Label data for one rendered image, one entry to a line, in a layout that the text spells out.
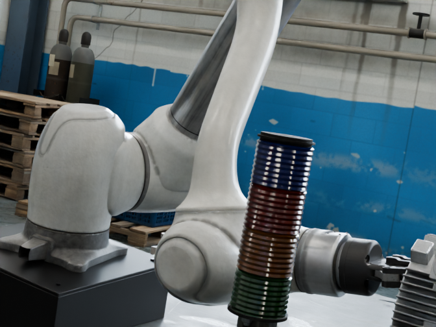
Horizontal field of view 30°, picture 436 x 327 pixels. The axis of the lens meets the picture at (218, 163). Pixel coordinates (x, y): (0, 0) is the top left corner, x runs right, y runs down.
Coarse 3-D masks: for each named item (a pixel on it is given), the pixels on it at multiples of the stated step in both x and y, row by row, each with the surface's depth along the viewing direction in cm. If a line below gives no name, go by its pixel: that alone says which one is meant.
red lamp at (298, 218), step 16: (256, 192) 82; (272, 192) 81; (288, 192) 81; (304, 192) 83; (256, 208) 82; (272, 208) 81; (288, 208) 81; (256, 224) 82; (272, 224) 81; (288, 224) 82
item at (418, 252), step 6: (420, 240) 101; (414, 246) 100; (420, 246) 100; (426, 246) 100; (432, 246) 100; (414, 252) 100; (420, 252) 99; (426, 252) 99; (432, 252) 101; (414, 258) 100; (420, 258) 100; (426, 258) 99; (426, 264) 100
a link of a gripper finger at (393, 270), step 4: (384, 268) 101; (388, 268) 101; (392, 268) 101; (396, 268) 101; (400, 268) 101; (404, 268) 101; (384, 272) 101; (388, 272) 101; (392, 272) 101; (396, 272) 101; (400, 272) 101; (404, 272) 101; (400, 276) 102; (384, 284) 101; (388, 284) 101; (392, 284) 101; (396, 284) 101; (400, 284) 101
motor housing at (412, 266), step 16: (432, 240) 103; (416, 272) 99; (400, 288) 97; (416, 288) 98; (400, 304) 97; (416, 304) 97; (432, 304) 97; (400, 320) 97; (416, 320) 97; (432, 320) 96
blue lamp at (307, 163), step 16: (256, 144) 83; (272, 144) 81; (256, 160) 83; (272, 160) 81; (288, 160) 81; (304, 160) 81; (256, 176) 82; (272, 176) 81; (288, 176) 81; (304, 176) 82
